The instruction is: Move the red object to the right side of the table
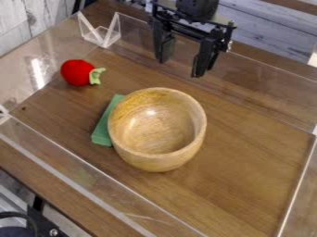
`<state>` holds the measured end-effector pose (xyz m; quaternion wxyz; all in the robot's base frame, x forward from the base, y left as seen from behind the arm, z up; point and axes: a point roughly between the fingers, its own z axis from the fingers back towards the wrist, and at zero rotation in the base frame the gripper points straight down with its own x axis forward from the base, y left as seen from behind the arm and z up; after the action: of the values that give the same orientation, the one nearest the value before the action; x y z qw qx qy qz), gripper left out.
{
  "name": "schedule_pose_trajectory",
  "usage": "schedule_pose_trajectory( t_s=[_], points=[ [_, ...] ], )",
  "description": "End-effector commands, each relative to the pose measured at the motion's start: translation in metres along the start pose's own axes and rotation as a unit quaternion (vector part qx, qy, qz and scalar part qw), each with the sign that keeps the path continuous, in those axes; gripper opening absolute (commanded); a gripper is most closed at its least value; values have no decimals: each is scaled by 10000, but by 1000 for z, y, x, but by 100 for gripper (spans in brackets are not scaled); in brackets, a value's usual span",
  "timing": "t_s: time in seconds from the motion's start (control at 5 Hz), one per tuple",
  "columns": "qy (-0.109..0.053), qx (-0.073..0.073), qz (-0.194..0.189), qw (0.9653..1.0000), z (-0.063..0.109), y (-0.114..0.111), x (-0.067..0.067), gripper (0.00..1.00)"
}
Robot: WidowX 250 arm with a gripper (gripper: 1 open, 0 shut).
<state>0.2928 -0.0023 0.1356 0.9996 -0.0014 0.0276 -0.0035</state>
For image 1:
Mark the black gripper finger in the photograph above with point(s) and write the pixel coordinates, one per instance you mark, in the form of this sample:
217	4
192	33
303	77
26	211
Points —
164	41
205	58

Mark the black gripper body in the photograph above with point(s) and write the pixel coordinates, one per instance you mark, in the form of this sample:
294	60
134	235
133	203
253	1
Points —
193	17

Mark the red plush strawberry toy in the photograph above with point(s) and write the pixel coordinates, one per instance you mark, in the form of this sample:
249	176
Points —
81	72

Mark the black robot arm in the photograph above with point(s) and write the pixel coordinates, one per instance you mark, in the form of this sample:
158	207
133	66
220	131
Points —
193	19

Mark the wooden bowl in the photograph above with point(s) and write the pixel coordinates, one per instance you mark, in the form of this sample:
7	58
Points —
157	127

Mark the green rectangular block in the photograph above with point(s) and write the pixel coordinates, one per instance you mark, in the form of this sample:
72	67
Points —
101	136

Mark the clear acrylic table barrier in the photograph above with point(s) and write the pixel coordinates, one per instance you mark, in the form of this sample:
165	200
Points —
251	184

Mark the black clamp under table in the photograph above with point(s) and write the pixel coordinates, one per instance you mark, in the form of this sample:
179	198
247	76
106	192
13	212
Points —
23	221

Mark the clear acrylic corner bracket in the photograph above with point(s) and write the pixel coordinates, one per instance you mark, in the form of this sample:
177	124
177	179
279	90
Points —
104	36

